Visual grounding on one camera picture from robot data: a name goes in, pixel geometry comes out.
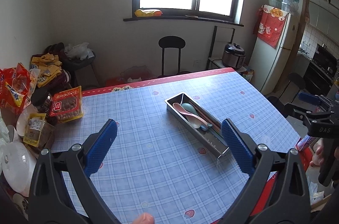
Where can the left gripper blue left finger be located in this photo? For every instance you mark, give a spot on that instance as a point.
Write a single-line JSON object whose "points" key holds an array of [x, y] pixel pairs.
{"points": [[97, 145]]}

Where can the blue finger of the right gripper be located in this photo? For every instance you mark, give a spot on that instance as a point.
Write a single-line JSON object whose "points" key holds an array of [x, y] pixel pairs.
{"points": [[309, 98]]}

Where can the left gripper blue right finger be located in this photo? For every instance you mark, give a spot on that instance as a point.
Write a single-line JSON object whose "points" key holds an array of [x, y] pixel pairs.
{"points": [[242, 154]]}

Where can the pink chopstick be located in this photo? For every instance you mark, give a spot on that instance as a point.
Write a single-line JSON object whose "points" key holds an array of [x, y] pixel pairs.
{"points": [[208, 117]]}

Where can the green spoon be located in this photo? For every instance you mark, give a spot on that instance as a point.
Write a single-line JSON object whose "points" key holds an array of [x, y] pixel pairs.
{"points": [[195, 123]]}

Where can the pink spoon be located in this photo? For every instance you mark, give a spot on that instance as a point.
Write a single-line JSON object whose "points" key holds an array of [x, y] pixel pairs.
{"points": [[183, 111]]}

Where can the blue spoon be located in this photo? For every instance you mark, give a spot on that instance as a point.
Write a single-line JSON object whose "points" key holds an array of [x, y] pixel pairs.
{"points": [[206, 128]]}

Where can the person right hand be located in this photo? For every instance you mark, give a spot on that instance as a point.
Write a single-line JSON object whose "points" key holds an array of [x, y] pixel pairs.
{"points": [[318, 156]]}

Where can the person left hand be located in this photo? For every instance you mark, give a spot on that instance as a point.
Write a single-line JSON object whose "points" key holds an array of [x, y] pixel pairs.
{"points": [[144, 218]]}

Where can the stainless steel utensil tray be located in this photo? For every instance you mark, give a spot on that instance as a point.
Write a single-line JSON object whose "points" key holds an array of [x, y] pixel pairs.
{"points": [[210, 139]]}

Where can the red peanut package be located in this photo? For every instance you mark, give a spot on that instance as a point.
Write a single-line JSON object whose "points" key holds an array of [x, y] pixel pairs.
{"points": [[67, 105]]}

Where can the white refrigerator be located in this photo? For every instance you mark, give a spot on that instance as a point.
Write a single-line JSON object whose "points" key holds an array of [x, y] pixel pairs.
{"points": [[267, 62]]}

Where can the blue plaid table mat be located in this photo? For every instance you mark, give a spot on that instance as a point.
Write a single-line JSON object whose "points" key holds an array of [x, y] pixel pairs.
{"points": [[172, 149]]}

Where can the brown food packet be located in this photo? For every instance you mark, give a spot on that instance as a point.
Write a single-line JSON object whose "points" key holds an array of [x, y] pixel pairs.
{"points": [[38, 130]]}

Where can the dark glass jar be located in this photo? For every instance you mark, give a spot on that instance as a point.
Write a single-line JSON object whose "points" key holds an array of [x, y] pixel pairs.
{"points": [[42, 100]]}

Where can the white plastic lidded container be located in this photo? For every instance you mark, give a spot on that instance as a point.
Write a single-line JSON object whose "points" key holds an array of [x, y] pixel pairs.
{"points": [[18, 165]]}

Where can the red cloth on refrigerator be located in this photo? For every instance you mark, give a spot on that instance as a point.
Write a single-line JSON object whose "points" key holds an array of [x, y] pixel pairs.
{"points": [[269, 24]]}

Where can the silver rice cooker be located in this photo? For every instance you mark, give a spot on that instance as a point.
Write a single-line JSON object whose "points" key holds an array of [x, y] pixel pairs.
{"points": [[233, 56]]}

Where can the white plastic bag on stool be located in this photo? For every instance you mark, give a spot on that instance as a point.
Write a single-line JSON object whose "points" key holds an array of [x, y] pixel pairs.
{"points": [[80, 51]]}

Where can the red snack bag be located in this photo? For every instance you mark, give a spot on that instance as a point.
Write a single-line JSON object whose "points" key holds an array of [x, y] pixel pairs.
{"points": [[17, 86]]}

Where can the black round stool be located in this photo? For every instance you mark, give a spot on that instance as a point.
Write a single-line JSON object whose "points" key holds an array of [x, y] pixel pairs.
{"points": [[171, 44]]}

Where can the yellow orange bag on sill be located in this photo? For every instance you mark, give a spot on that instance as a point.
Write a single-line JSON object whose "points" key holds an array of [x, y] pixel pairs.
{"points": [[148, 13]]}

